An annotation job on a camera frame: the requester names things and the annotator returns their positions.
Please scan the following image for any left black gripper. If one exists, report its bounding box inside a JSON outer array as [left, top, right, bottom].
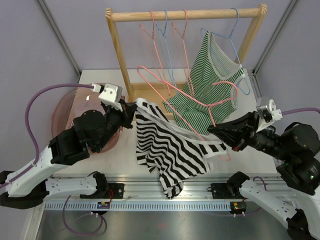
[[94, 99, 138, 152]]

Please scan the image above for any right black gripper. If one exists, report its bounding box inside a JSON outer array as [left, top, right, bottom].
[[208, 109, 293, 161]]

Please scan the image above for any black white striped tank top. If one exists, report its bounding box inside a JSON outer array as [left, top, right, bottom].
[[135, 98, 228, 200]]

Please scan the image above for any blue hanger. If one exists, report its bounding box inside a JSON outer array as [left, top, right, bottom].
[[155, 10, 177, 87], [209, 7, 251, 96]]

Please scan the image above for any mauve ribbed tank top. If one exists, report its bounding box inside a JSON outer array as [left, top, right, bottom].
[[66, 92, 105, 129]]

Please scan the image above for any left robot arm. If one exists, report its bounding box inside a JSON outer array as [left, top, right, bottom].
[[0, 99, 137, 210]]

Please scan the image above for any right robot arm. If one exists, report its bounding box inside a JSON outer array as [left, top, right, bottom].
[[207, 111, 320, 240]]

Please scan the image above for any green white striped tank top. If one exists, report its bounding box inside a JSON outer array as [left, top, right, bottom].
[[163, 31, 245, 135]]

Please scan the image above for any wooden clothes rack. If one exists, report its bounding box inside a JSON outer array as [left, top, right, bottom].
[[104, 3, 268, 122]]

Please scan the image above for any pink translucent plastic basket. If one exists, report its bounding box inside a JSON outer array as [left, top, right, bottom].
[[51, 84, 122, 154]]

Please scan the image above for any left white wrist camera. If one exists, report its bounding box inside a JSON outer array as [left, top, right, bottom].
[[91, 83, 123, 112]]

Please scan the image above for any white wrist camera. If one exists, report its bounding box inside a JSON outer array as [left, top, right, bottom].
[[256, 97, 283, 132], [91, 83, 123, 112]]

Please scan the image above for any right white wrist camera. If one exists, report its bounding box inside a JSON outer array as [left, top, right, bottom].
[[256, 97, 283, 132]]

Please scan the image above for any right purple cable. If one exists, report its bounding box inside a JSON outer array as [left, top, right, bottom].
[[281, 107, 320, 116]]

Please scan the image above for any purple cable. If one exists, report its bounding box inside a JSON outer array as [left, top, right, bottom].
[[0, 83, 94, 191], [281, 107, 320, 116]]

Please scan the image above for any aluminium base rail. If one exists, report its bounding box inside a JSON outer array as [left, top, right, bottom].
[[44, 174, 301, 212]]

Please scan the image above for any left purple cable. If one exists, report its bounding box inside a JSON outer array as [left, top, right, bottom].
[[0, 83, 94, 191]]

